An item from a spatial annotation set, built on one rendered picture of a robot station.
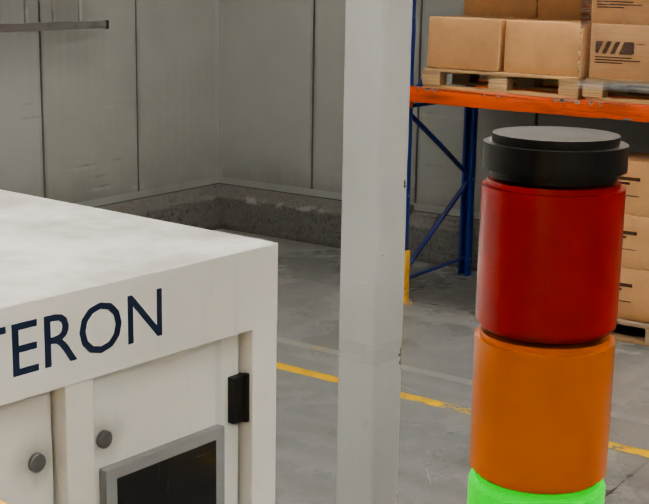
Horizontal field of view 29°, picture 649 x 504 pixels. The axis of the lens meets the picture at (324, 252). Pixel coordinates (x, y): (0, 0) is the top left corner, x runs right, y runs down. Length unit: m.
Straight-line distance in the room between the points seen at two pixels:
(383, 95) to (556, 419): 2.56
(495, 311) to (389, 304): 2.68
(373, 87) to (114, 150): 8.12
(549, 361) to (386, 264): 2.65
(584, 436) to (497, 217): 0.08
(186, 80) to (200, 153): 0.72
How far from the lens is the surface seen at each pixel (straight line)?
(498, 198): 0.43
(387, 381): 3.17
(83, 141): 10.76
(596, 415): 0.45
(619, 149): 0.43
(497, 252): 0.43
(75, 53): 10.64
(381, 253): 3.05
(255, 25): 11.68
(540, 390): 0.44
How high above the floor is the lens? 2.39
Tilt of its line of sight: 13 degrees down
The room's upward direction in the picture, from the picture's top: 1 degrees clockwise
